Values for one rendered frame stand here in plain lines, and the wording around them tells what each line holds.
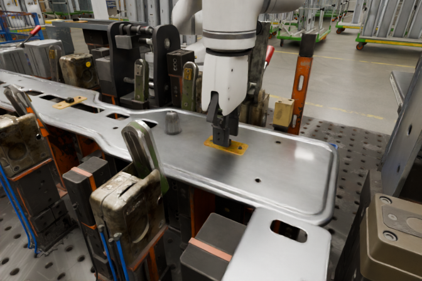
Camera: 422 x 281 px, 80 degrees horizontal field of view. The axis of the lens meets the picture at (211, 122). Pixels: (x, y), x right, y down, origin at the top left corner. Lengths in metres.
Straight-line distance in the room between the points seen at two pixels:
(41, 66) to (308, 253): 0.99
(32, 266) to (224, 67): 0.64
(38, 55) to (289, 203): 0.94
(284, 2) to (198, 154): 0.29
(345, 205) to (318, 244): 0.54
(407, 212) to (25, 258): 0.77
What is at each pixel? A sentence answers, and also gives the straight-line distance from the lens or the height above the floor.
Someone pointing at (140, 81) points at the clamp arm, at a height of 1.05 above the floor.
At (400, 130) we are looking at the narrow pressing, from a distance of 0.46.
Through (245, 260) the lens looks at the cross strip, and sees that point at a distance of 0.33.
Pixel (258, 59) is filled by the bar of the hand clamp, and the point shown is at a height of 1.14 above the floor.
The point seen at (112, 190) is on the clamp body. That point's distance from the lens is 0.36.
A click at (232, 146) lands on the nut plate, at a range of 0.49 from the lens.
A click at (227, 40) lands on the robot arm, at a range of 0.39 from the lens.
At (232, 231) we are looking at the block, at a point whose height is 0.98.
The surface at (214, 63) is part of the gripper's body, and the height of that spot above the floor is 1.17.
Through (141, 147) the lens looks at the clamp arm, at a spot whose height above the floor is 1.09.
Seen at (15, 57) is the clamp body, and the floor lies 1.03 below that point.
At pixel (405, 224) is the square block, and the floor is 1.06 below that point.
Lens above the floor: 1.27
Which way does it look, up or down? 28 degrees down
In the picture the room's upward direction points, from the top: straight up
